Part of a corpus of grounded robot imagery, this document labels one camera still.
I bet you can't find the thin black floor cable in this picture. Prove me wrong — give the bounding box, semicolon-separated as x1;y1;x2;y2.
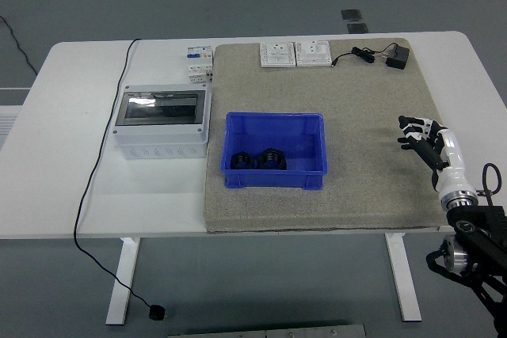
0;16;39;77

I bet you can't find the white circuit breaker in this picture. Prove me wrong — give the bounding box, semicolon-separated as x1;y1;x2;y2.
185;45;215;84

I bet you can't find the grey-brown mat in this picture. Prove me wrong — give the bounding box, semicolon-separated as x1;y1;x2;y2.
201;38;460;235

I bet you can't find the white switch socket panel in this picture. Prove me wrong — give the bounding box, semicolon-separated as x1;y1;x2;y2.
295;40;333;67

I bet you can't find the white ribbed panel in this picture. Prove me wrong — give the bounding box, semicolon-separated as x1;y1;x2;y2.
0;87;32;149

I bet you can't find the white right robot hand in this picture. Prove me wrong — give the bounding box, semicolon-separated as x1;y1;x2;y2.
397;115;476;201

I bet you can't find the white wall socket panel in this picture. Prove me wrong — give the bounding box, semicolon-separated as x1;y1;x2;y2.
259;41;297;68

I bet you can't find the long black cable with plug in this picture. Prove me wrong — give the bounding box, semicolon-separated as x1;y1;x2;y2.
73;38;167;321

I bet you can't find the black hex nut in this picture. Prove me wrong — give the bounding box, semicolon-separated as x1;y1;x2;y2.
257;147;289;171
230;150;258;171

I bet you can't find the white table leg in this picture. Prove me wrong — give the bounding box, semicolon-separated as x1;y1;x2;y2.
383;233;422;322
105;237;142;325

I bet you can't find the black power adapter with cord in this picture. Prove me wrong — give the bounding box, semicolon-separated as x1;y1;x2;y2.
330;42;411;71

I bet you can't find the grey distribution box, clear lid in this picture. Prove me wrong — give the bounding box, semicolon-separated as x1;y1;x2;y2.
112;83;212;160

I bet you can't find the blue plastic box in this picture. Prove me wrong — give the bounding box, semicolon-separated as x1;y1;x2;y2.
219;112;330;190

